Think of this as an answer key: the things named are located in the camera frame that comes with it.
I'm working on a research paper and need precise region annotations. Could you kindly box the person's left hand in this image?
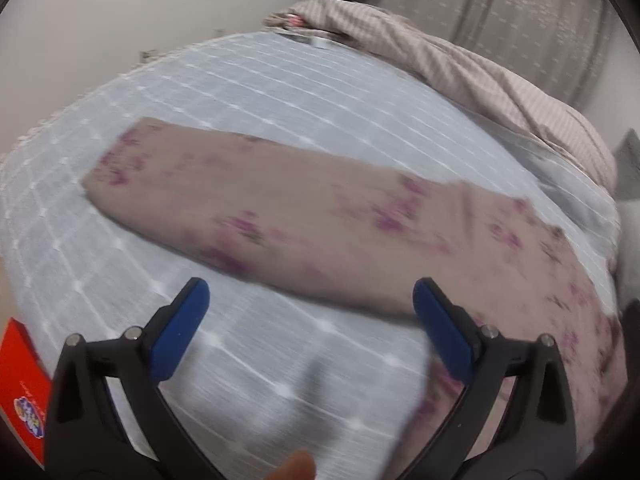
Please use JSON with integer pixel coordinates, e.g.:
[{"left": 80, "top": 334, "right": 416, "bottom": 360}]
[{"left": 265, "top": 450, "right": 317, "bottom": 480}]

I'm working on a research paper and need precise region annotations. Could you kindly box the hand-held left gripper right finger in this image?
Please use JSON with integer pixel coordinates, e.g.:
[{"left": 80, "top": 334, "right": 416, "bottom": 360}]
[{"left": 400, "top": 277, "right": 577, "bottom": 480}]

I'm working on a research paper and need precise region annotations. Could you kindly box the light grey pillow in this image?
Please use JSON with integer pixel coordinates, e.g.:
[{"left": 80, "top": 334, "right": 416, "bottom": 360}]
[{"left": 614, "top": 129, "right": 640, "bottom": 202}]

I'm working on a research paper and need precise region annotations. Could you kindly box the striped duvet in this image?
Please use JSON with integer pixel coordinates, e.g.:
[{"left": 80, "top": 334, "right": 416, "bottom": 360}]
[{"left": 263, "top": 0, "right": 618, "bottom": 192}]

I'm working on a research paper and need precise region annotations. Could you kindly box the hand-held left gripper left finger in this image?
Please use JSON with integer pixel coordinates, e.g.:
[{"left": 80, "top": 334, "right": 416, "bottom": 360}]
[{"left": 44, "top": 277, "right": 221, "bottom": 480}]

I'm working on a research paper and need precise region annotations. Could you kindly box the pink floral cloth garment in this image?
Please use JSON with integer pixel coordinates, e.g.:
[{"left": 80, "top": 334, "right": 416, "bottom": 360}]
[{"left": 80, "top": 116, "right": 628, "bottom": 461}]

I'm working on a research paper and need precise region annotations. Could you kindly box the red cardboard box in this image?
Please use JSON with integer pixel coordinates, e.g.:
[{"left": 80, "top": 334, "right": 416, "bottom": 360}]
[{"left": 0, "top": 317, "right": 54, "bottom": 467}]

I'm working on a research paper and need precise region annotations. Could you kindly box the grey star-print curtain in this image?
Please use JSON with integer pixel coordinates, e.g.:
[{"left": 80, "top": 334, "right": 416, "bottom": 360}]
[{"left": 380, "top": 0, "right": 640, "bottom": 111}]

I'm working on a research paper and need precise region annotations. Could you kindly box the blue grid bed sheet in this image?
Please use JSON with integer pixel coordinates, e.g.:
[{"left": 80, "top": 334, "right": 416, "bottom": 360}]
[{"left": 0, "top": 30, "right": 623, "bottom": 480}]

